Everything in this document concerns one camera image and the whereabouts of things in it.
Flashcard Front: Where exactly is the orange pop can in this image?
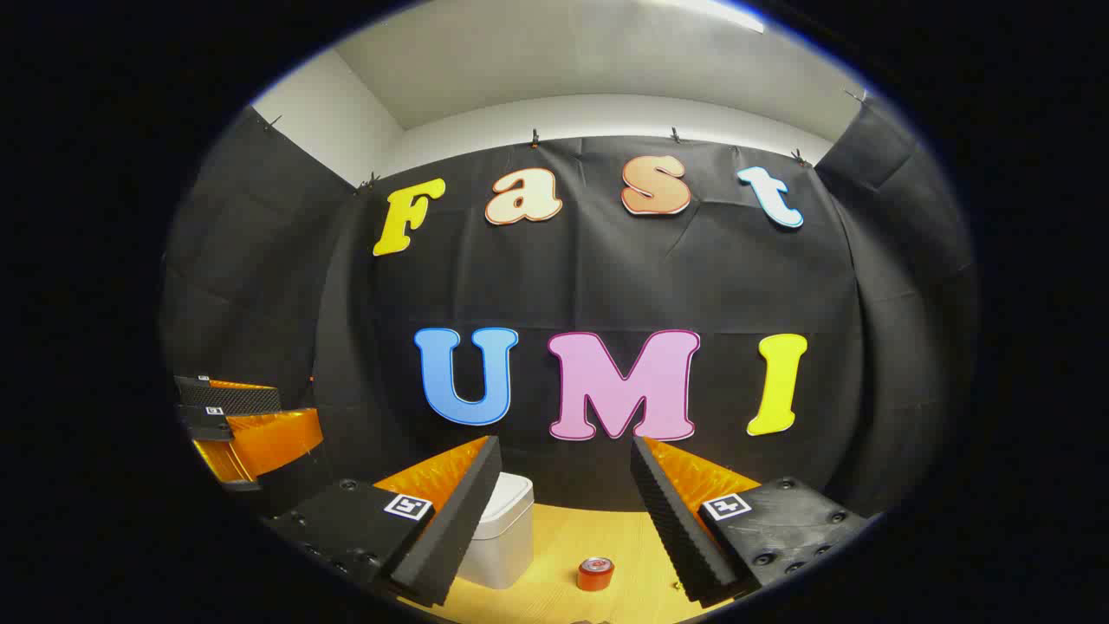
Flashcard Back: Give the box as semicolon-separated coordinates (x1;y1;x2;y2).
577;557;616;593

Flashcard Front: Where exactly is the black backdrop cloth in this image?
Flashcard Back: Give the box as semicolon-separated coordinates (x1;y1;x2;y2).
160;91;980;521

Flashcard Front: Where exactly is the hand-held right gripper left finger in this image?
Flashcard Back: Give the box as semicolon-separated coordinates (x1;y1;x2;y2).
260;435;504;608

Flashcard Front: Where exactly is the white desktop garbage bin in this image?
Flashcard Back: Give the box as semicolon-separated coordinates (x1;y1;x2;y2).
457;472;535;591

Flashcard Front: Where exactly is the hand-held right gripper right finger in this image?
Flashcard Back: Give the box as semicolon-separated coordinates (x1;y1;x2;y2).
630;435;871;607

